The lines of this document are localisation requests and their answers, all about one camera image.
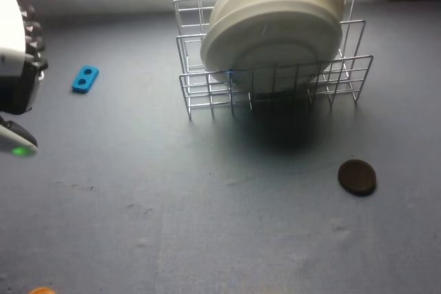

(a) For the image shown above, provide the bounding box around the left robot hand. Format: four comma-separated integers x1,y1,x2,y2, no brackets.
0,0,50,159

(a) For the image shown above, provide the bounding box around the silver wire dish rack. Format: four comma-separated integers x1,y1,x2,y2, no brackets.
170,0,375,121

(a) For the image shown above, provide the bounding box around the blue block with two holes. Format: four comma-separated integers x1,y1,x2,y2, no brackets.
71,65,101,94

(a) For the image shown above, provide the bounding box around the brown round cookie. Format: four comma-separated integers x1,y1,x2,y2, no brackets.
337,158,378,197

